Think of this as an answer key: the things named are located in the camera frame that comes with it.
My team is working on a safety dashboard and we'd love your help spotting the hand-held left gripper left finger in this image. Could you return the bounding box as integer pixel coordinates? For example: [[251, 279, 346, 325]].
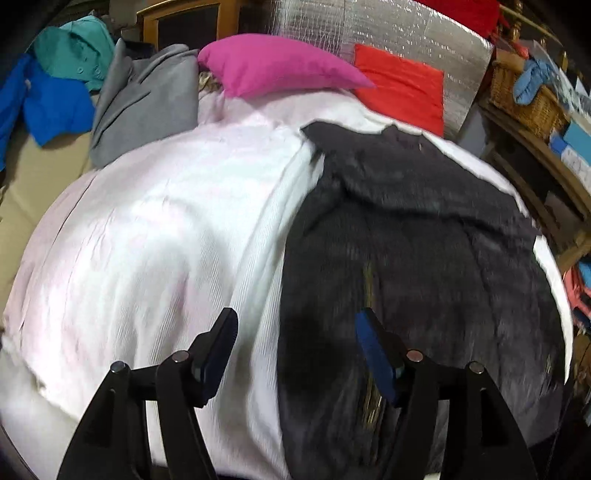
[[55, 307, 239, 480]]

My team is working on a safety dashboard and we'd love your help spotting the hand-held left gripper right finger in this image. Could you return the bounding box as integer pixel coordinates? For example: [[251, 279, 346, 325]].
[[355, 308, 539, 480]]

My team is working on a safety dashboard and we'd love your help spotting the dark navy puffer jacket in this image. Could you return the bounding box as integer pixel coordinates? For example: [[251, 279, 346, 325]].
[[277, 121, 571, 480]]

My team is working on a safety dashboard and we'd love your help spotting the white blanket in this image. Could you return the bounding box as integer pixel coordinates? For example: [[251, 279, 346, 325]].
[[0, 88, 575, 480]]

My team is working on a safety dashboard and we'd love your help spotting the red bag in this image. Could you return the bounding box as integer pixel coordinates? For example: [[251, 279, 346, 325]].
[[566, 263, 591, 324]]

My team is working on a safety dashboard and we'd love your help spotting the beige sofa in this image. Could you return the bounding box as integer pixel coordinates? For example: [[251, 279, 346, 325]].
[[0, 92, 100, 259]]

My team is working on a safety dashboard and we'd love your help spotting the wooden table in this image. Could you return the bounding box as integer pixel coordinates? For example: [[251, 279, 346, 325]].
[[478, 99, 591, 273]]

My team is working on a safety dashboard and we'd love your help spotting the red pillow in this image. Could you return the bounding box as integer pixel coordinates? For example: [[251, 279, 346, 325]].
[[353, 44, 446, 138]]

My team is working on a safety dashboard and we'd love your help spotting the grey coat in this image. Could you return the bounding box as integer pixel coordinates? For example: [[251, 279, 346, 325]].
[[89, 38, 200, 168]]

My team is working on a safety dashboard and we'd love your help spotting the patterned gold cloth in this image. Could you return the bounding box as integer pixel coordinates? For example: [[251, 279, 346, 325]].
[[198, 69, 225, 95]]

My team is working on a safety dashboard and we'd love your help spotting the wicker basket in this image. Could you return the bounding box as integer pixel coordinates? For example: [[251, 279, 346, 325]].
[[489, 58, 571, 141]]

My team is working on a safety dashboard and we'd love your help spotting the blue tissue box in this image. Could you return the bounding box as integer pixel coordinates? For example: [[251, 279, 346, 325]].
[[549, 120, 591, 162]]

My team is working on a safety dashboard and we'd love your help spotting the pink pillow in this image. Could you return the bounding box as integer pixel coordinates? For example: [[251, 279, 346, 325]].
[[198, 36, 377, 99]]

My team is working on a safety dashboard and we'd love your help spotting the blue jacket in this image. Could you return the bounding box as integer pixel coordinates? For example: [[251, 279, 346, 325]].
[[0, 53, 97, 160]]

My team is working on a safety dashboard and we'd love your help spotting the light blue cloth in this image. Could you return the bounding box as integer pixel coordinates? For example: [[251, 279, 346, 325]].
[[513, 59, 561, 104]]

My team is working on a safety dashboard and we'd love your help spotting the dark navy garment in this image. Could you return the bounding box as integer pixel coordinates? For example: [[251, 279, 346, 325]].
[[124, 39, 157, 61]]

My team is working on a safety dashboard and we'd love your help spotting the silver foil insulation board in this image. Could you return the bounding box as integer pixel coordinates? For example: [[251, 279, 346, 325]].
[[268, 0, 495, 141]]

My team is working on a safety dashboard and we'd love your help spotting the wooden cabinet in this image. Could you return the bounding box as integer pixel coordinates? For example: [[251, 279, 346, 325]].
[[137, 0, 273, 51]]

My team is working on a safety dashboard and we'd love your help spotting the teal jacket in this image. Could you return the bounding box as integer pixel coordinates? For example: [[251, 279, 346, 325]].
[[33, 16, 116, 92]]

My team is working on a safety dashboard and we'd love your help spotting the red cloth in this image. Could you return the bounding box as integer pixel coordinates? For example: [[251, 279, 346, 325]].
[[418, 0, 502, 38]]

